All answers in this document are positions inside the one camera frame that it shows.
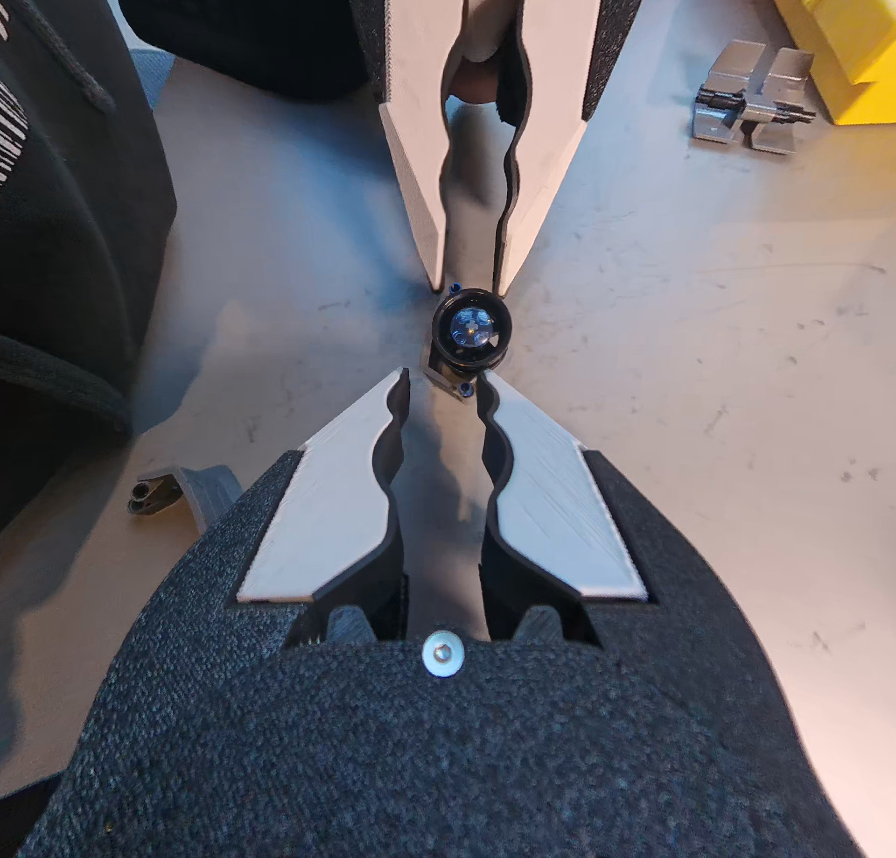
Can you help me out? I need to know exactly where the person's left hand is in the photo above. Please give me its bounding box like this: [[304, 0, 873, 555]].
[[448, 56, 501, 104]]

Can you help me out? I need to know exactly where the grey desk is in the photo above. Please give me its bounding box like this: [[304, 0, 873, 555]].
[[0, 0, 896, 858]]

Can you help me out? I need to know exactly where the grey office chair seat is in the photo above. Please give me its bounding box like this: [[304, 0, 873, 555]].
[[129, 49, 176, 111]]

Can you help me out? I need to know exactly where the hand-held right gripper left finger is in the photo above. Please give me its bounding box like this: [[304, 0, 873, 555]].
[[237, 368, 410, 603]]

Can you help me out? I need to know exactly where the grey toy joint assembly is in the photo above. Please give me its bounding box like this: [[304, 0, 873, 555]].
[[420, 284, 514, 402]]

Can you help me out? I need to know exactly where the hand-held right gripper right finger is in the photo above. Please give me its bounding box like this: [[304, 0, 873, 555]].
[[478, 370, 648, 601]]

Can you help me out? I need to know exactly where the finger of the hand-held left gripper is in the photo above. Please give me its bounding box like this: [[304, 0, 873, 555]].
[[378, 0, 469, 293], [493, 0, 609, 297]]

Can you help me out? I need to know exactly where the yellow plastic bin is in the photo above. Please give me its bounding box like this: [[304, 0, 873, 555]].
[[755, 0, 896, 126]]

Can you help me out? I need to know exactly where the grey angled toy frame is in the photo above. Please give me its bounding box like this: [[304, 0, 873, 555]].
[[127, 464, 242, 533]]

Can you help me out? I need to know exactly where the small grey bracket assembly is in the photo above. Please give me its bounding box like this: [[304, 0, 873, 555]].
[[692, 40, 819, 155]]

